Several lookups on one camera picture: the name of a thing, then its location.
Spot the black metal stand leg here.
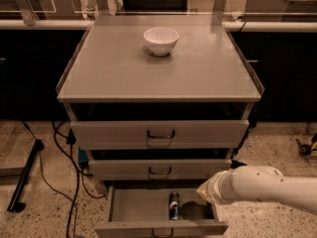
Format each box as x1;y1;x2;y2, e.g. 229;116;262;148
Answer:
7;139;44;212

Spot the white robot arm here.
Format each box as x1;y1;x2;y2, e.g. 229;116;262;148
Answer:
197;166;317;215

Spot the grey middle drawer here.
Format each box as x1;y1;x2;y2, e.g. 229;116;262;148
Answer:
89;159;231;180

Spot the black caster wheel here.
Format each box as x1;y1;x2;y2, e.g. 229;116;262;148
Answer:
296;133;317;156

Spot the grey bottom drawer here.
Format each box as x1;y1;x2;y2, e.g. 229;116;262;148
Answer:
95;183;229;238

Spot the grey drawer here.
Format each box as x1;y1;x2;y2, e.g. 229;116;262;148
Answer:
95;183;229;238
89;159;231;180
70;120;249;150

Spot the blue box behind cabinet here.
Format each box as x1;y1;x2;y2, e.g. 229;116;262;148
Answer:
77;149;89;167

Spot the grey top drawer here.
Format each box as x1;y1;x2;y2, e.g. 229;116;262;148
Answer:
70;120;249;150

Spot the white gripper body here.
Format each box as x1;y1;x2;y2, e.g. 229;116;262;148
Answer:
207;171;237;205

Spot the black power plug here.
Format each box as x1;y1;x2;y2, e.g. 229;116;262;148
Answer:
231;160;245;169

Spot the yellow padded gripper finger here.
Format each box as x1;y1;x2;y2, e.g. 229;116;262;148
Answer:
196;180;214;202

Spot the grey drawer cabinet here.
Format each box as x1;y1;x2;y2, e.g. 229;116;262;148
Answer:
54;14;265;190

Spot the black floor cable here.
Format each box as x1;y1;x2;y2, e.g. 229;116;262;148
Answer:
21;120;106;238

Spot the white ceramic bowl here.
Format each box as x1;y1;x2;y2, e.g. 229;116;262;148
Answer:
144;27;179;57

